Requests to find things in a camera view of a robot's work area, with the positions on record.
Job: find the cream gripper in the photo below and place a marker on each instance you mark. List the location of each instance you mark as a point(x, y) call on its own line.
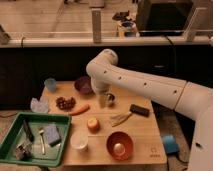
point(102, 100)

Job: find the dark red grape bunch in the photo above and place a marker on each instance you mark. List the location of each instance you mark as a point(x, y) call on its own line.
point(65, 104)

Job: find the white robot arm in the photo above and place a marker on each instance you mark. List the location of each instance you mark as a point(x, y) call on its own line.
point(189, 99)

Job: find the purple bowl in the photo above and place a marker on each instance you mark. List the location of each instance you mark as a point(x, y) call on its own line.
point(83, 85)

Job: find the red bowl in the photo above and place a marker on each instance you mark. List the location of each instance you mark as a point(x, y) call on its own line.
point(119, 145)

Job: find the small metal cup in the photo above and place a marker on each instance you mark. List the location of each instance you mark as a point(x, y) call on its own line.
point(110, 99)

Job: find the orange carrot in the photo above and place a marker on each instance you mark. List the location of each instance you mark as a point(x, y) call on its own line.
point(80, 110)

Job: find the orange yellow fruit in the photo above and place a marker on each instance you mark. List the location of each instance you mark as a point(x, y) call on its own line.
point(93, 124)

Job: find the white plastic cup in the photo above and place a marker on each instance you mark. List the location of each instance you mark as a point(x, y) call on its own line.
point(79, 141)

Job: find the blue plastic cup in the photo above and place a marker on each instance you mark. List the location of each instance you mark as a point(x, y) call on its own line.
point(50, 84)

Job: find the clear crumpled plastic bag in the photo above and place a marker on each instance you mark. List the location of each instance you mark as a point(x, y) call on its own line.
point(39, 106)

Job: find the blue sponge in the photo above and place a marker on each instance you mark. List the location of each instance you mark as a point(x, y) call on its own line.
point(52, 135)

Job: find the white plastic spoon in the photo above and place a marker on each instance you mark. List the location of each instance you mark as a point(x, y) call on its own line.
point(41, 131)

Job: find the green plastic tray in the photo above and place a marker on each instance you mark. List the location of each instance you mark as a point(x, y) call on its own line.
point(17, 136)

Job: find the blue tape roll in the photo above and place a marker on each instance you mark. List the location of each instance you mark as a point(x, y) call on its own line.
point(170, 144)

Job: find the black spatula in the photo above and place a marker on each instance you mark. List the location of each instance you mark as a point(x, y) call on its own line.
point(28, 131)

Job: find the black monitor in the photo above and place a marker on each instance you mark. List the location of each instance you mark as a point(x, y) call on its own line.
point(162, 17)

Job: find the crumpled metal foil object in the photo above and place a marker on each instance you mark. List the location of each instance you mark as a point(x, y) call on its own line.
point(23, 151)

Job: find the white post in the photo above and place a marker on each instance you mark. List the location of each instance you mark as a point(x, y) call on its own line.
point(96, 25)

